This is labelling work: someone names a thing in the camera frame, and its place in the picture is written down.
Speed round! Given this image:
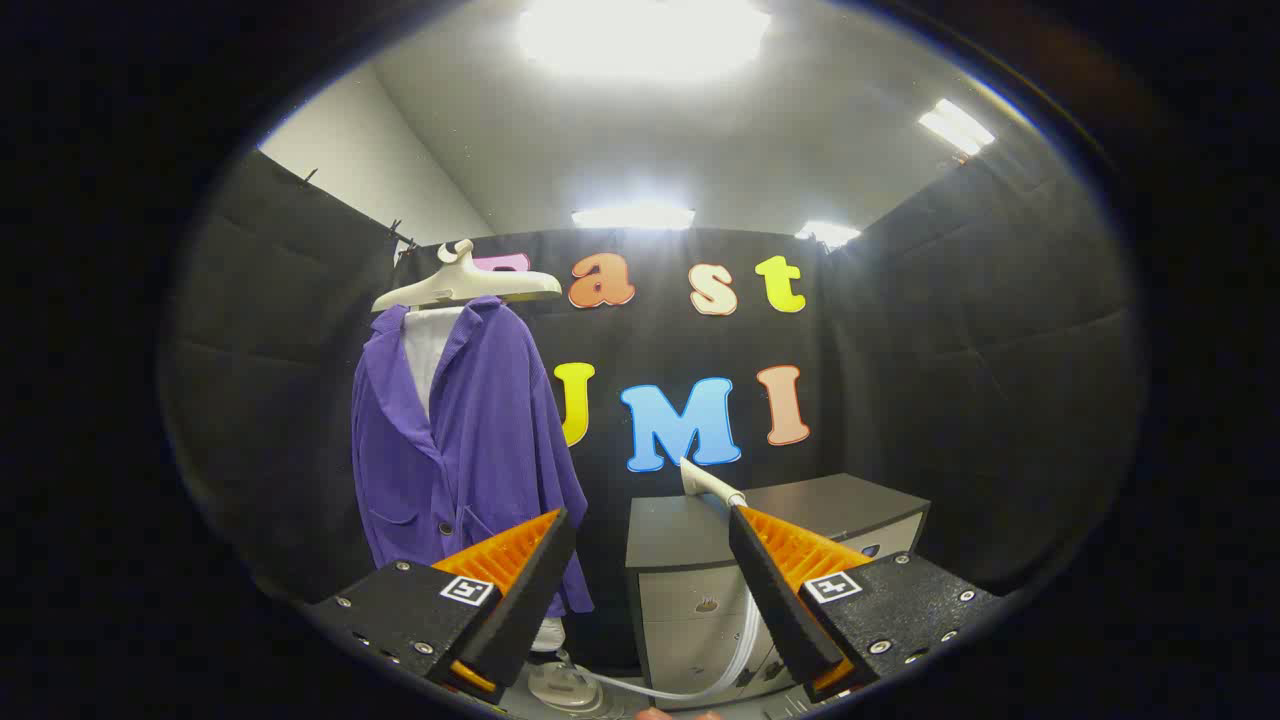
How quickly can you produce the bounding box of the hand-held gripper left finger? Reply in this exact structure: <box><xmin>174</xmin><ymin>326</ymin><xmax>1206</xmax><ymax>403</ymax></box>
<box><xmin>305</xmin><ymin>506</ymin><xmax>581</xmax><ymax>706</ymax></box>

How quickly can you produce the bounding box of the grey cabinet with dark top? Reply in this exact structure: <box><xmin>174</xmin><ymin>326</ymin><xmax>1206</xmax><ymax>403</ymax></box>
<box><xmin>625</xmin><ymin>473</ymin><xmax>931</xmax><ymax>701</ymax></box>

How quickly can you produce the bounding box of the purple corduroy jacket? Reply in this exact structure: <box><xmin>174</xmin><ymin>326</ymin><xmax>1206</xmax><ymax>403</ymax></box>
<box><xmin>350</xmin><ymin>295</ymin><xmax>596</xmax><ymax>616</ymax></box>

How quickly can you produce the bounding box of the white garment steamer head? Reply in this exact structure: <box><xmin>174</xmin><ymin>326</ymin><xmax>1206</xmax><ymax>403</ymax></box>
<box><xmin>680</xmin><ymin>457</ymin><xmax>748</xmax><ymax>508</ymax></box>

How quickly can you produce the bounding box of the translucent garment steamer hose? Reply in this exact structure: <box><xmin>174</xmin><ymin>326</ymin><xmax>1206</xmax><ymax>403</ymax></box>
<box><xmin>575</xmin><ymin>590</ymin><xmax>766</xmax><ymax>701</ymax></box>

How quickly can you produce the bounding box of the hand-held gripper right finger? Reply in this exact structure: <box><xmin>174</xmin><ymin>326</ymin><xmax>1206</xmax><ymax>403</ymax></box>
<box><xmin>727</xmin><ymin>503</ymin><xmax>1006</xmax><ymax>703</ymax></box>

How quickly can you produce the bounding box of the white shirt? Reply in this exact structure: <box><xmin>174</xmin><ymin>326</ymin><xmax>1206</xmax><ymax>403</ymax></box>
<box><xmin>402</xmin><ymin>305</ymin><xmax>569</xmax><ymax>653</ymax></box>

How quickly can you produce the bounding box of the ceiling light panel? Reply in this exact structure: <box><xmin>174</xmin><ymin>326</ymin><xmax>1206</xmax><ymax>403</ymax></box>
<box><xmin>572</xmin><ymin>204</ymin><xmax>697</xmax><ymax>232</ymax></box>
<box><xmin>518</xmin><ymin>0</ymin><xmax>773</xmax><ymax>83</ymax></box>
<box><xmin>796</xmin><ymin>221</ymin><xmax>862</xmax><ymax>250</ymax></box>
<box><xmin>917</xmin><ymin>97</ymin><xmax>998</xmax><ymax>157</ymax></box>

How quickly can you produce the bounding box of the white garment steamer base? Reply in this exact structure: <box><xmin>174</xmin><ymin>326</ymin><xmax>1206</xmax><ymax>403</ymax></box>
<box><xmin>527</xmin><ymin>660</ymin><xmax>611</xmax><ymax>713</ymax></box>

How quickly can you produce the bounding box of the white clothes hanger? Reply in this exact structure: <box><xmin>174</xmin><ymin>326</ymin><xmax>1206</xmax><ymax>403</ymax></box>
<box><xmin>371</xmin><ymin>238</ymin><xmax>563</xmax><ymax>314</ymax></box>

